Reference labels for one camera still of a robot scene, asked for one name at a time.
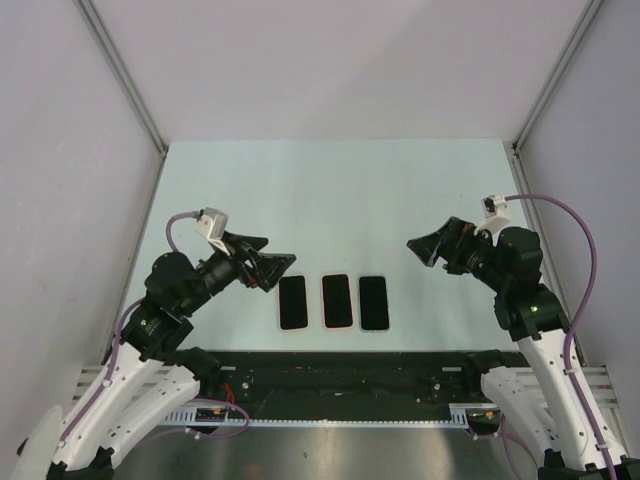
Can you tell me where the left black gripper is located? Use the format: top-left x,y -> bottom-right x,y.
180,230 -> 295,314

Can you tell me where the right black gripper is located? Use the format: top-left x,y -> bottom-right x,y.
406,216 -> 510,292

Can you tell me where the blue phone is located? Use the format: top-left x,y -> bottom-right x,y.
279,275 -> 307,330
359,276 -> 389,330

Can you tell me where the clear phone case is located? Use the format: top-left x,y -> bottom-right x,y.
357,274 -> 391,333

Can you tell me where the pink phone case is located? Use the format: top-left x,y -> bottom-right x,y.
321,272 -> 356,331

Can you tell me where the black phone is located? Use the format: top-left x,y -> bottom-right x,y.
322,274 -> 353,327

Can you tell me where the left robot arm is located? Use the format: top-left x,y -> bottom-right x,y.
11,232 -> 296,479

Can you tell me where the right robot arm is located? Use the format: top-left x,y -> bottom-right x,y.
407,217 -> 639,479

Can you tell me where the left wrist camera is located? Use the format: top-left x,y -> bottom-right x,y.
196,207 -> 230,256

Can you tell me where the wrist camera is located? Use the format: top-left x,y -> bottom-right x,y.
476,195 -> 512,235
196,207 -> 230,256

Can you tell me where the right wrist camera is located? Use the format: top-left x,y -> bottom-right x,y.
476,195 -> 512,235

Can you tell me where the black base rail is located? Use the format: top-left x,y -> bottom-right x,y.
99,349 -> 551,421

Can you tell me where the right aluminium frame post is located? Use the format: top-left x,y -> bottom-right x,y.
512,0 -> 609,151

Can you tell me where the aluminium frame post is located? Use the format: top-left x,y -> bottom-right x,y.
512,0 -> 609,151
73,0 -> 169,156

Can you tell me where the white cable duct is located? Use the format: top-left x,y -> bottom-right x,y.
159,404 -> 502,431

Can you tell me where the left aluminium frame post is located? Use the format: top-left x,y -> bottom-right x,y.
73,0 -> 169,156

